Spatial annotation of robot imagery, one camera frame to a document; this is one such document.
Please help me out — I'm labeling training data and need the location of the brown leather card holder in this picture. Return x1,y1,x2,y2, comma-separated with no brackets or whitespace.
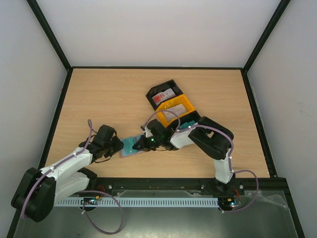
119,134,145,158

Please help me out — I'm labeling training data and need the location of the black bin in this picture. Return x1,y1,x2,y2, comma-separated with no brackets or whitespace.
146,79,183,110
167,111,201,131

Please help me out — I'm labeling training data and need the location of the yellow bin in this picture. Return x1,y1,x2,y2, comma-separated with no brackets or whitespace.
156,94,196,127

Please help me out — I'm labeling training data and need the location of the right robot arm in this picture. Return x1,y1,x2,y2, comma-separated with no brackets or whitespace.
133,117,235,194

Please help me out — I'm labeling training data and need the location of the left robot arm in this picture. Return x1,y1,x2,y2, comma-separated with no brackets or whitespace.
11,125,123,222

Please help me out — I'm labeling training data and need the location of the teal card stack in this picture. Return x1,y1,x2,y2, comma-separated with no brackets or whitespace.
179,120,196,130

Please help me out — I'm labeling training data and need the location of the white patterned card stack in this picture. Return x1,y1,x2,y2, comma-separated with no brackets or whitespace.
162,104,187,122

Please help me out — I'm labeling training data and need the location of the red white card stack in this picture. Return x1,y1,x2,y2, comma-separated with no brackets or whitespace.
152,88,176,105

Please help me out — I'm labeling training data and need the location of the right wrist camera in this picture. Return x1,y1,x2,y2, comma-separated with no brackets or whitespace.
141,126,153,138

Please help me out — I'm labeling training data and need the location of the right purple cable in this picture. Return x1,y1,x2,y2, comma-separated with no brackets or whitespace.
143,110,260,214

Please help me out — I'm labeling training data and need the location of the purple cable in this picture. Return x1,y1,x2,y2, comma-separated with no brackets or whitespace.
21,119,124,234
143,110,260,214

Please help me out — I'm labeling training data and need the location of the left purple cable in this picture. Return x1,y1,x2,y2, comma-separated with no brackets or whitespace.
21,119,124,234

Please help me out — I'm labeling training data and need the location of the light blue cable duct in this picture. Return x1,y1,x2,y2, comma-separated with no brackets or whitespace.
55,197,218,208

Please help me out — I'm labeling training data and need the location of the black frame rail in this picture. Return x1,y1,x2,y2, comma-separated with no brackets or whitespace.
26,176,288,195

